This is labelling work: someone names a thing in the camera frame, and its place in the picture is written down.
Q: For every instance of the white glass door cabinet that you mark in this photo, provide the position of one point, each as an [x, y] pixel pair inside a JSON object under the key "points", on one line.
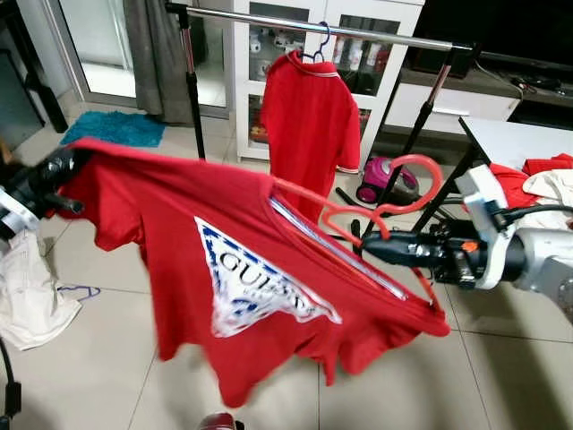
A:
{"points": [[242, 81]]}

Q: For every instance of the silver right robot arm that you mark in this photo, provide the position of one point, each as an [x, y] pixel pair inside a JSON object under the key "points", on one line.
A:
{"points": [[546, 260]]}

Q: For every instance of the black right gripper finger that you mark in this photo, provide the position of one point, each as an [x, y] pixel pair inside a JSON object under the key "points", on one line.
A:
{"points": [[398, 241], [403, 257]]}

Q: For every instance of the cream garment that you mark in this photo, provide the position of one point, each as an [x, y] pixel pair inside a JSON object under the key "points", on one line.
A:
{"points": [[555, 193]]}

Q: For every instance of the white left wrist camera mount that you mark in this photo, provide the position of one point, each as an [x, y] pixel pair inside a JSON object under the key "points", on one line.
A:
{"points": [[18, 219]]}

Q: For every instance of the white television console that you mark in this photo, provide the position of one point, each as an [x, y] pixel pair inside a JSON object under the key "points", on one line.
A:
{"points": [[448, 106]]}

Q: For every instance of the grey curtain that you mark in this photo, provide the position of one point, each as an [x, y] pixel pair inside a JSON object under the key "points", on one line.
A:
{"points": [[152, 63]]}

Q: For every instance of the black television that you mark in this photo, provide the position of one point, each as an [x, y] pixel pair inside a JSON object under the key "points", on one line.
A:
{"points": [[501, 27]]}

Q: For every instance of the red shirt with triangle print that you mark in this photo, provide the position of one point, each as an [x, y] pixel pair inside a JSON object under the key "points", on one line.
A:
{"points": [[152, 233]]}

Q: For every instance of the black metal shelf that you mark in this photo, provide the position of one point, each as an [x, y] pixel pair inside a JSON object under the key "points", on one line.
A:
{"points": [[40, 81]]}

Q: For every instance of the red polo shirt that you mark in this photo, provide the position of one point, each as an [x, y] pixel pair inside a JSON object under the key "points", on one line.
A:
{"points": [[309, 125]]}

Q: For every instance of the pink vacuum cleaner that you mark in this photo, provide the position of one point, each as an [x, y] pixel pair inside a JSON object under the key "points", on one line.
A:
{"points": [[380, 175]]}

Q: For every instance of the black metal clothes rack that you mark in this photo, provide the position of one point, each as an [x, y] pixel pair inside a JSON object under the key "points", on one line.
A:
{"points": [[313, 25]]}

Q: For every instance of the white framed glass door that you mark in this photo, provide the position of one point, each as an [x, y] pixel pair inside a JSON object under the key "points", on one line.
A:
{"points": [[89, 36]]}

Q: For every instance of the teal floor mat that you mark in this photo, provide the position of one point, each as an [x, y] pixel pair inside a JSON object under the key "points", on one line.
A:
{"points": [[112, 130]]}

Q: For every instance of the blue clothes hanger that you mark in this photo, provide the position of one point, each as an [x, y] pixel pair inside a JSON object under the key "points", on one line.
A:
{"points": [[81, 288], [325, 36]]}

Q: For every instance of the red cloth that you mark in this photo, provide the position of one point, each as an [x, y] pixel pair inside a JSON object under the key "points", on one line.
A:
{"points": [[515, 184]]}

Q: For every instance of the red plastic clothes hanger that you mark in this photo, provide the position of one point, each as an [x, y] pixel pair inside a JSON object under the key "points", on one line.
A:
{"points": [[414, 159]]}

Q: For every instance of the white cloth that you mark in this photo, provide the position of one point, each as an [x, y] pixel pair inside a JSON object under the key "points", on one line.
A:
{"points": [[31, 296]]}

